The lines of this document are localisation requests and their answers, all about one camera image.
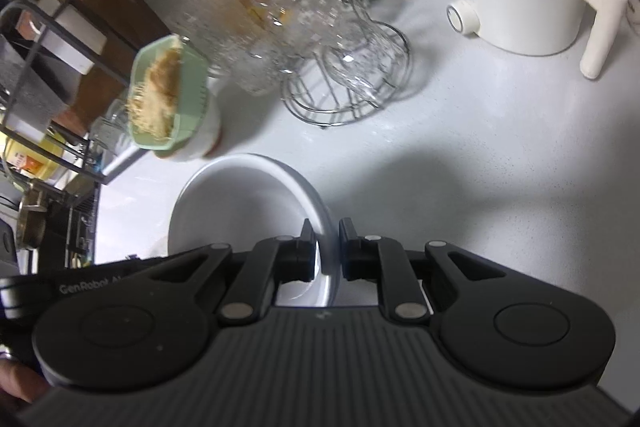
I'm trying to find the dark kitchen sink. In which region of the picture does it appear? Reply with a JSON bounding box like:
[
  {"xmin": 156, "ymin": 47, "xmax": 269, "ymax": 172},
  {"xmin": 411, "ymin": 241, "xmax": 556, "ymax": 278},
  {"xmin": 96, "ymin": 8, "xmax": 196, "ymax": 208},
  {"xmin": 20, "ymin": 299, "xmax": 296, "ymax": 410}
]
[{"xmin": 0, "ymin": 187, "xmax": 101, "ymax": 278}]

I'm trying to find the green plastic strainer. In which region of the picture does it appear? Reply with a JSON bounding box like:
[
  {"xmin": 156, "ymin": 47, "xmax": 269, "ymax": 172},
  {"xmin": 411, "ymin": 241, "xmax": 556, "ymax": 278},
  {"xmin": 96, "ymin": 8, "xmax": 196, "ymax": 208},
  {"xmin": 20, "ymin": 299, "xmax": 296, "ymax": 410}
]
[{"xmin": 125, "ymin": 34, "xmax": 211, "ymax": 150}]

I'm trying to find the grey textured knife block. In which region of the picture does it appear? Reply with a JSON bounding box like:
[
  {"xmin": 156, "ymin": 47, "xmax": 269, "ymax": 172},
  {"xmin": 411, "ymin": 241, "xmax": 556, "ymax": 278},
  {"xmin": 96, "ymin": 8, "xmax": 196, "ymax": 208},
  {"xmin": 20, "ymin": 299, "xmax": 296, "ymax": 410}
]
[{"xmin": 0, "ymin": 34, "xmax": 68, "ymax": 128}]

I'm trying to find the black metal rack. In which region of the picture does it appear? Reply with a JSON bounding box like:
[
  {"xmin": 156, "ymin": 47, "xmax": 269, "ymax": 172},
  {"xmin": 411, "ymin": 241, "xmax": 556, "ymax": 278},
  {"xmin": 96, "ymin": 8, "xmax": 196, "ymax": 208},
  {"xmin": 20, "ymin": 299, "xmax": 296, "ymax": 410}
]
[{"xmin": 0, "ymin": 0, "xmax": 141, "ymax": 185}]

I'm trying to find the white bowl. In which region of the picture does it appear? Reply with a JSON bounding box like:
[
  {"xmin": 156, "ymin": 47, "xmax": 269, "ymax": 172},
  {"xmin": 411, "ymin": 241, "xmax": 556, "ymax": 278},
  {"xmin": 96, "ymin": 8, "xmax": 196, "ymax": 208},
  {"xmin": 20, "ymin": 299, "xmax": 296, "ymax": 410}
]
[{"xmin": 167, "ymin": 153, "xmax": 341, "ymax": 308}]

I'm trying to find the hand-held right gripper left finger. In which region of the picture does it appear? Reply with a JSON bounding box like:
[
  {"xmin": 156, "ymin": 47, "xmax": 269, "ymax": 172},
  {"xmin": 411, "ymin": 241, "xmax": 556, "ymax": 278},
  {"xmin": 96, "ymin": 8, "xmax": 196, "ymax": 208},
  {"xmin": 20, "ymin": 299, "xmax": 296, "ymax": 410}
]
[{"xmin": 145, "ymin": 219, "xmax": 318, "ymax": 328}]

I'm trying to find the clear drinking glass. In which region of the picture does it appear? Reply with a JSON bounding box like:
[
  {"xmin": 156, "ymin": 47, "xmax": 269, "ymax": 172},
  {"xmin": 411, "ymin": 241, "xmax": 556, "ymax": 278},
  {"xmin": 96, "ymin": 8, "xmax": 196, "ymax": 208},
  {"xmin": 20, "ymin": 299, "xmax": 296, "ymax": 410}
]
[{"xmin": 90, "ymin": 99, "xmax": 133, "ymax": 158}]

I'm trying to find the person's left hand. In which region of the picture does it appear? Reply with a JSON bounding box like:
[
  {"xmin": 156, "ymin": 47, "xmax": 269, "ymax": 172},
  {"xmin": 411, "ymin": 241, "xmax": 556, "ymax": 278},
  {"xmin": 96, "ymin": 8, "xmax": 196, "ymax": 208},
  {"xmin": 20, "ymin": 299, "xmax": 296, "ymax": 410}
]
[{"xmin": 0, "ymin": 354, "xmax": 51, "ymax": 408}]

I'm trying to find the yellow bottle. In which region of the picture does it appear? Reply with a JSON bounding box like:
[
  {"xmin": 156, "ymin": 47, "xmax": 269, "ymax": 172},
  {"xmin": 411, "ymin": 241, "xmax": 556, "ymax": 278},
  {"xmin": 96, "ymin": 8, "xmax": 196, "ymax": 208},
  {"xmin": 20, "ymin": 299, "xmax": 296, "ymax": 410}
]
[{"xmin": 2, "ymin": 127, "xmax": 76, "ymax": 188}]

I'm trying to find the white hanging box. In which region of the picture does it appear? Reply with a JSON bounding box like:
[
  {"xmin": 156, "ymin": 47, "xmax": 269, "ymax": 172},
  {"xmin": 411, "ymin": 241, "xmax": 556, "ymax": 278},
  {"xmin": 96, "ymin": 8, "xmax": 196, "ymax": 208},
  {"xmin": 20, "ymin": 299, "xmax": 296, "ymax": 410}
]
[{"xmin": 30, "ymin": 0, "xmax": 108, "ymax": 75}]

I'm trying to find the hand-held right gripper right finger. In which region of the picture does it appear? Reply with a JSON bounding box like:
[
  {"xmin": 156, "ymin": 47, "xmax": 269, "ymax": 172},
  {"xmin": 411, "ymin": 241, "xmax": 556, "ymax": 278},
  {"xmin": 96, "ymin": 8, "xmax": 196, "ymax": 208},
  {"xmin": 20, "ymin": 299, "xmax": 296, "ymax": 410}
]
[{"xmin": 339, "ymin": 218, "xmax": 511, "ymax": 323}]

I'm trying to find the metal wire cup rack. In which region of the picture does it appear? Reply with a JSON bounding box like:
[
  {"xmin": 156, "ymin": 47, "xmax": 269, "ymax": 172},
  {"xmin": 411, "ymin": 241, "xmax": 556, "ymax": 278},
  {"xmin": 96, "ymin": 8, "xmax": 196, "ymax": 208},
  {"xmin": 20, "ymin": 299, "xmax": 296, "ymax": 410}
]
[{"xmin": 280, "ymin": 19, "xmax": 413, "ymax": 128}]

